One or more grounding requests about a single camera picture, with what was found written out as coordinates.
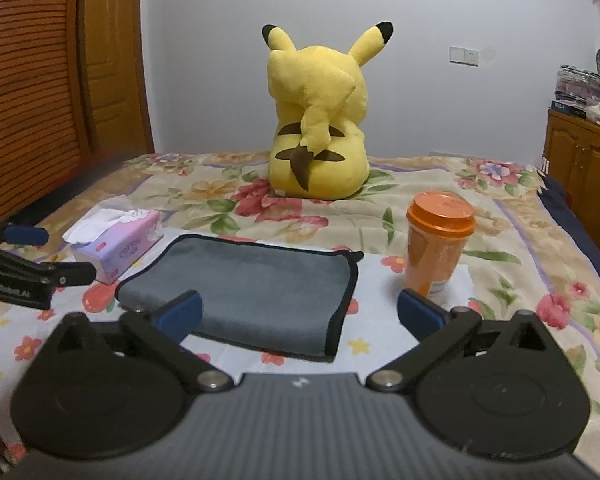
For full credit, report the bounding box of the yellow Pikachu plush toy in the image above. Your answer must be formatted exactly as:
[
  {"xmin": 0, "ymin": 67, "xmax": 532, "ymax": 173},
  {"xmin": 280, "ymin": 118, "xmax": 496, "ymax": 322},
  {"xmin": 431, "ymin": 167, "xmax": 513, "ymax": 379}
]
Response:
[{"xmin": 262, "ymin": 22, "xmax": 393, "ymax": 200}]

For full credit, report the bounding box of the wooden slatted door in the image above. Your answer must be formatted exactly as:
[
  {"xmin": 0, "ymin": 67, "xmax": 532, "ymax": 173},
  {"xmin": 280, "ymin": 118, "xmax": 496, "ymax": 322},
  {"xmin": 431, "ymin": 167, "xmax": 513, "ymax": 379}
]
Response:
[{"xmin": 0, "ymin": 0, "xmax": 154, "ymax": 219}]

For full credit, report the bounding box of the stack of folded fabrics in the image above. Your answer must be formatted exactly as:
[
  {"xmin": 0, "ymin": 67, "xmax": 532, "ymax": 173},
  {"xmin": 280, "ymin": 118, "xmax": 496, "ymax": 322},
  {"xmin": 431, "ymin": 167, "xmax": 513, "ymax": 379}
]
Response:
[{"xmin": 554, "ymin": 65, "xmax": 600, "ymax": 107}]

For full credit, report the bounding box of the purple tissue box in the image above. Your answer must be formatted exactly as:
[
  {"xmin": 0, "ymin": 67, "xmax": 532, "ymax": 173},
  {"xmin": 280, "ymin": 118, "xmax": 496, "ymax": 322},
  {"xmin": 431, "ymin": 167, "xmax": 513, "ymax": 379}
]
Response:
[{"xmin": 62, "ymin": 205, "xmax": 163, "ymax": 285}]

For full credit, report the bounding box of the white fruit print cloth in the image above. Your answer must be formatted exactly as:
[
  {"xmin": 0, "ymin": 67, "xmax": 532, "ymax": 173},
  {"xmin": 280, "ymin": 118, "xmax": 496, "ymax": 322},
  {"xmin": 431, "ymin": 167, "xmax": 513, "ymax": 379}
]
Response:
[{"xmin": 0, "ymin": 226, "xmax": 481, "ymax": 441}]

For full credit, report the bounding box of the purple and grey towel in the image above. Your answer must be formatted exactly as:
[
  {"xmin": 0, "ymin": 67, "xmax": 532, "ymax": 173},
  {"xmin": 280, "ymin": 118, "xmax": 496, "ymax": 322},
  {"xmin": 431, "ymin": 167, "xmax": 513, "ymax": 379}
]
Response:
[{"xmin": 116, "ymin": 234, "xmax": 364, "ymax": 361}]

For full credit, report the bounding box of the orange lidded cup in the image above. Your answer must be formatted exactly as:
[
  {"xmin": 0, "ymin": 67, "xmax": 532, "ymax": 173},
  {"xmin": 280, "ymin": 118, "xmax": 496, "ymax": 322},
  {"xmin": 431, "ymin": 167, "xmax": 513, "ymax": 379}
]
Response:
[{"xmin": 405, "ymin": 191, "xmax": 476, "ymax": 297}]

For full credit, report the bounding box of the wooden sideboard cabinet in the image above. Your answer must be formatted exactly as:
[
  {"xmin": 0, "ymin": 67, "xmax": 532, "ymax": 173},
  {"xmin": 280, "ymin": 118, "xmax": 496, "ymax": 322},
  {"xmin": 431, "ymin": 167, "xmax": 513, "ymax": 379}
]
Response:
[{"xmin": 543, "ymin": 110, "xmax": 600, "ymax": 248}]

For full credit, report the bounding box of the white wall switch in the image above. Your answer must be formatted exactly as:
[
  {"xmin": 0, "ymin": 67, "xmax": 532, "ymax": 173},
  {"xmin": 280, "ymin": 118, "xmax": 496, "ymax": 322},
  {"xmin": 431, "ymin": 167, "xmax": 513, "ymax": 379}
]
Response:
[{"xmin": 449, "ymin": 46, "xmax": 480, "ymax": 67}]

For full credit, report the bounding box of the floral bed sheet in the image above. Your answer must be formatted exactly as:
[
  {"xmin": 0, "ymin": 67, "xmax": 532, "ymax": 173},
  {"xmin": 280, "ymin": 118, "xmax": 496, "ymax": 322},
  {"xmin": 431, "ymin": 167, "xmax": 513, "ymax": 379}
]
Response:
[{"xmin": 28, "ymin": 153, "xmax": 600, "ymax": 473}]

